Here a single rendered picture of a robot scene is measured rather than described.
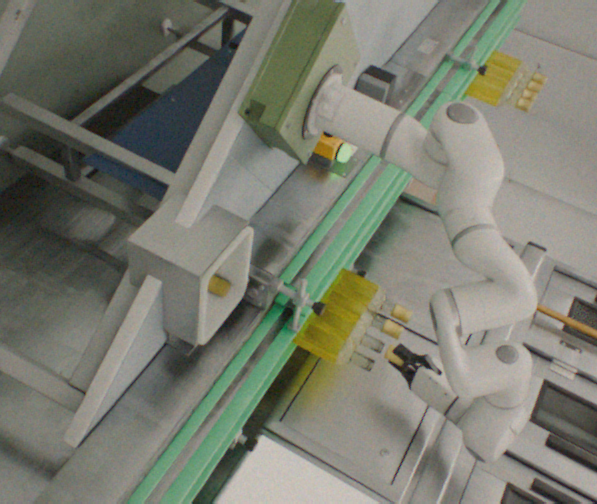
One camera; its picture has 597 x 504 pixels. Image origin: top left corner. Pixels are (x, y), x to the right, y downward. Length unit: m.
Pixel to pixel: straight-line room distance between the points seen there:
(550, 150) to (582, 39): 1.04
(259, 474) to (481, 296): 0.64
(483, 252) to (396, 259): 0.85
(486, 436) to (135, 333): 0.68
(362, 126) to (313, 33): 0.19
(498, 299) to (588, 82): 6.71
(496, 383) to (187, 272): 0.57
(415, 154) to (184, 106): 0.78
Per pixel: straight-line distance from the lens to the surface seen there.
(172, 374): 1.53
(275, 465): 1.65
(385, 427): 1.74
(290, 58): 1.37
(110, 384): 1.45
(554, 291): 2.21
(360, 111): 1.43
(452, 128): 1.33
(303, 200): 1.73
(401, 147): 1.41
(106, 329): 1.49
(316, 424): 1.71
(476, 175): 1.27
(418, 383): 1.67
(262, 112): 1.37
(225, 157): 1.40
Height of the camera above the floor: 1.26
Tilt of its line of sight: 13 degrees down
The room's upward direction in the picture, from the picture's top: 117 degrees clockwise
